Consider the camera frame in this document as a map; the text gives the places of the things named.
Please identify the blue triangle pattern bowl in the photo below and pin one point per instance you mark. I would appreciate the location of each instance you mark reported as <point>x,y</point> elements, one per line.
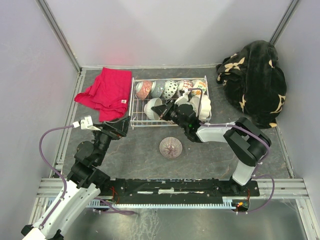
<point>157,88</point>

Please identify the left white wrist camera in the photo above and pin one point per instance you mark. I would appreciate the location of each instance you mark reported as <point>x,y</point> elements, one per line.
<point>86,123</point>

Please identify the black floral plush blanket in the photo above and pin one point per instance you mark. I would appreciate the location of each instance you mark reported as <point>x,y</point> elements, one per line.
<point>253,83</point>

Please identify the dark scalloped floral bowl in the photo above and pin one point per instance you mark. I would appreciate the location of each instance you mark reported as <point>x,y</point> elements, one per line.
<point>143,89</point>

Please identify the black diamond pattern bowl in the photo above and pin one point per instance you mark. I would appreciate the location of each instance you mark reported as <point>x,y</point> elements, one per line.
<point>170,89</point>

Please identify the purple line pattern bowl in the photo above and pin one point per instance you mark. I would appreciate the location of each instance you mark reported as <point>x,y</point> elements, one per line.
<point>170,147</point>

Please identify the plain white bowl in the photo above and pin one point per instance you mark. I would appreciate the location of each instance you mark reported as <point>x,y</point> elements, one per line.
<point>148,108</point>

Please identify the cream scalloped bowl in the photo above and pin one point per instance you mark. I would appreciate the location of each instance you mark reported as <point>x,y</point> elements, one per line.
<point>201,106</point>

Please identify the red folded cloth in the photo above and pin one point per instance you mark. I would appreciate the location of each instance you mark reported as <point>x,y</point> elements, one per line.
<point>109,94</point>

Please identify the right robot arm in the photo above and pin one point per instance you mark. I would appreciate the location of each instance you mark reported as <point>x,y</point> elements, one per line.
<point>246,140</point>

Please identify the red lattice pattern bowl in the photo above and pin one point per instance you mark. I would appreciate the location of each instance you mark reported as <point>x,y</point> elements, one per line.
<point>182,86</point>

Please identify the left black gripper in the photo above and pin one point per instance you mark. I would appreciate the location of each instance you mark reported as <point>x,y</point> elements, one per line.
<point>116,129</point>

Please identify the orange flower leaf bowl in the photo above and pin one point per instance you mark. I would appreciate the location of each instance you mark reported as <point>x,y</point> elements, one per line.
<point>200,86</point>

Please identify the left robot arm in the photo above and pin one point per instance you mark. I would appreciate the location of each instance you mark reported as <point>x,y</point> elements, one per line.
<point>83,183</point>

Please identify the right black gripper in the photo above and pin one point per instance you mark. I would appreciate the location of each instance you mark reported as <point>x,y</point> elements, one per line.
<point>163,111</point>

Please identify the aluminium frame rail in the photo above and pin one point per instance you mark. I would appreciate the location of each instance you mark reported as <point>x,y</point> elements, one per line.
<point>286,188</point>

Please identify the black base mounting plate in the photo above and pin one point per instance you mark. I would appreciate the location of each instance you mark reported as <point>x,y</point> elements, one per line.
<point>176,191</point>

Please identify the white wire dish rack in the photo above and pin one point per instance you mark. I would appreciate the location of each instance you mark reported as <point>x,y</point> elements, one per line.
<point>137,112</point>

